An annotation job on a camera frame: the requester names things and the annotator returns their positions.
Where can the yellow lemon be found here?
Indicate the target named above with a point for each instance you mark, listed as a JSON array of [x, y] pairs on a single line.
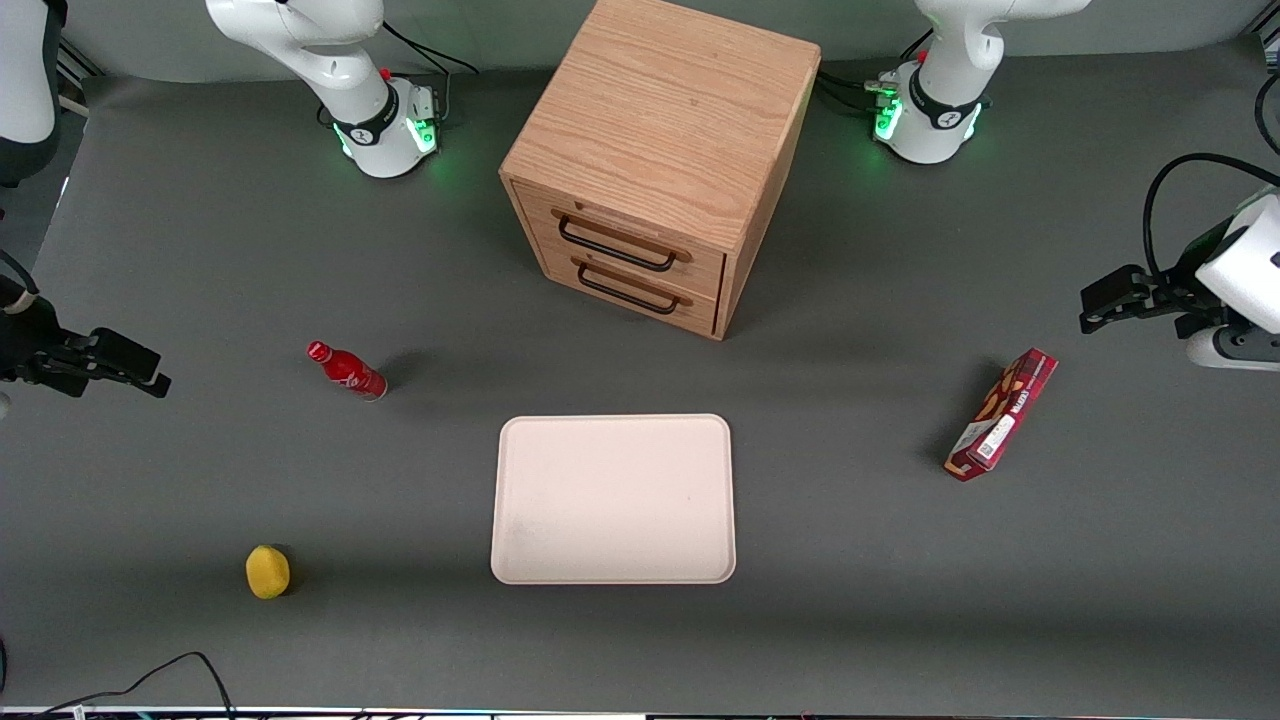
[[268, 572]]

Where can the red coke bottle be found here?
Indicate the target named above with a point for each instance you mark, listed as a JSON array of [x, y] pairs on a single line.
[[350, 372]]

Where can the beige rectangular tray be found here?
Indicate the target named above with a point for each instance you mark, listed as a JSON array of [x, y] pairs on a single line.
[[612, 500]]

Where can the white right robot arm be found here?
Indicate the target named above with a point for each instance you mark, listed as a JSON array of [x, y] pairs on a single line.
[[330, 60]]

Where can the short wooden drawer front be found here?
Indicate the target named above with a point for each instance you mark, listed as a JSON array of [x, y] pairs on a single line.
[[700, 312]]

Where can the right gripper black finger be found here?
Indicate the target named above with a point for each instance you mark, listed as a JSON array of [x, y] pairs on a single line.
[[55, 385], [125, 355]]

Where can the red tartan shortbread box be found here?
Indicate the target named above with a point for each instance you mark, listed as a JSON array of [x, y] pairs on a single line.
[[1000, 418]]

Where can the oak wooden drawer cabinet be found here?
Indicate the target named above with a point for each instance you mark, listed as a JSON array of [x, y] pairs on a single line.
[[660, 110]]

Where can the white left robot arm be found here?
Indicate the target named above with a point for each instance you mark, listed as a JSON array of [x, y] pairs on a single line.
[[945, 120]]

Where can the aluminium frame profile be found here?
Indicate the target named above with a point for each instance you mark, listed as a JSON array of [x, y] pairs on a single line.
[[80, 75]]

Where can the tall wooden drawer front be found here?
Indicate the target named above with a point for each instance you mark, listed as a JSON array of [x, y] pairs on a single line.
[[700, 268]]

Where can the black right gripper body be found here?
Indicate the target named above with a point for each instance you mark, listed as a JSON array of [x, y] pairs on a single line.
[[30, 345]]

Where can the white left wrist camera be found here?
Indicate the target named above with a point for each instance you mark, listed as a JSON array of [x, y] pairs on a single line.
[[1235, 350]]

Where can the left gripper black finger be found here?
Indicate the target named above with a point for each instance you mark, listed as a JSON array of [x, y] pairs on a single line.
[[1118, 292], [1200, 325]]

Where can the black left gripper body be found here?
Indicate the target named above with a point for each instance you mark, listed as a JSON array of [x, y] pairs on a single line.
[[1182, 292]]

